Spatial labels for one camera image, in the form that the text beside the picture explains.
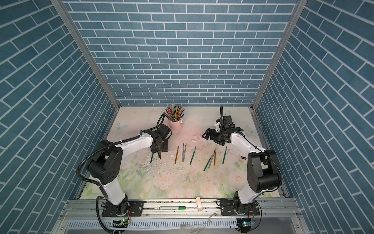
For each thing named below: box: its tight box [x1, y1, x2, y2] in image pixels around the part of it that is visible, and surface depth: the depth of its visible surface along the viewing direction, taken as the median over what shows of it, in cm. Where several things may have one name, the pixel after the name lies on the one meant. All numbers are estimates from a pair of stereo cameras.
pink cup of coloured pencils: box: [165, 104, 185, 133], surface depth 101 cm
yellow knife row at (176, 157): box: [174, 145, 180, 165], surface depth 95 cm
